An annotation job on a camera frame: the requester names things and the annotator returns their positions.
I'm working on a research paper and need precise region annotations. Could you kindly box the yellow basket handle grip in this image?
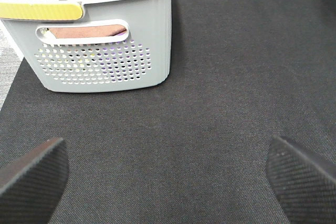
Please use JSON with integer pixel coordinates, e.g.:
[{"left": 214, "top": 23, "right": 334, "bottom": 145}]
[{"left": 1, "top": 3, "right": 83, "bottom": 21}]

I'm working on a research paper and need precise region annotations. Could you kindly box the grey perforated laundry basket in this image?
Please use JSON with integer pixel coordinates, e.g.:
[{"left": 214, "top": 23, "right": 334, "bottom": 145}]
[{"left": 1, "top": 0, "right": 172, "bottom": 93}]

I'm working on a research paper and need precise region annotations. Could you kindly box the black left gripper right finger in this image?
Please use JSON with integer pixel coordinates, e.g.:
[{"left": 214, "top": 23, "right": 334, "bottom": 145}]
[{"left": 266, "top": 135, "right": 335, "bottom": 223}]

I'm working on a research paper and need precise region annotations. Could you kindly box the brown towel in basket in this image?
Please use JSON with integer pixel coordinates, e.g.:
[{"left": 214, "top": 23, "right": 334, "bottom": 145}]
[{"left": 45, "top": 25, "right": 126, "bottom": 39}]

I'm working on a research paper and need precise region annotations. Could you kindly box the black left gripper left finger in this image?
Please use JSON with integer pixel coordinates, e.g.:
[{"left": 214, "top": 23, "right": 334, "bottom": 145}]
[{"left": 1, "top": 138, "right": 69, "bottom": 223}]

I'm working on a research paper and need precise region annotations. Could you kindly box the purple cloth in basket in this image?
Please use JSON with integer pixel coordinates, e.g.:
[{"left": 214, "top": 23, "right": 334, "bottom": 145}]
[{"left": 95, "top": 39, "right": 152, "bottom": 83}]

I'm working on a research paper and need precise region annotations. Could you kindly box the black fabric table mat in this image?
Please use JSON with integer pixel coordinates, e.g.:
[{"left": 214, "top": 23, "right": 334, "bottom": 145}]
[{"left": 1, "top": 0, "right": 335, "bottom": 223}]

